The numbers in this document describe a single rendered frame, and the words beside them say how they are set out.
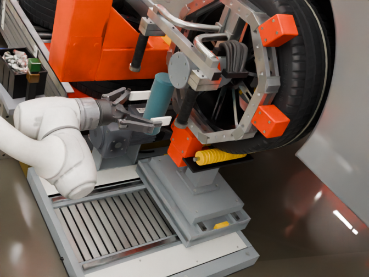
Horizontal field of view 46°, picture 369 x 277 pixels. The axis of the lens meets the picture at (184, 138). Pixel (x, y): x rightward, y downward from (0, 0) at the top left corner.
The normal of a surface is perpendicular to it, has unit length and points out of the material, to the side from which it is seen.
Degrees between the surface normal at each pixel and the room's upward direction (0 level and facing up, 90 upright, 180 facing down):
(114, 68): 90
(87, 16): 90
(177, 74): 90
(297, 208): 0
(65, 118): 18
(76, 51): 90
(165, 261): 0
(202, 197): 0
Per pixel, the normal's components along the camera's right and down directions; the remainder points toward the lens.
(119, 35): 0.51, 0.64
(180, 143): -0.80, 0.11
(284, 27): 0.55, -0.26
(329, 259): 0.31, -0.76
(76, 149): 0.70, -0.54
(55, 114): 0.37, -0.54
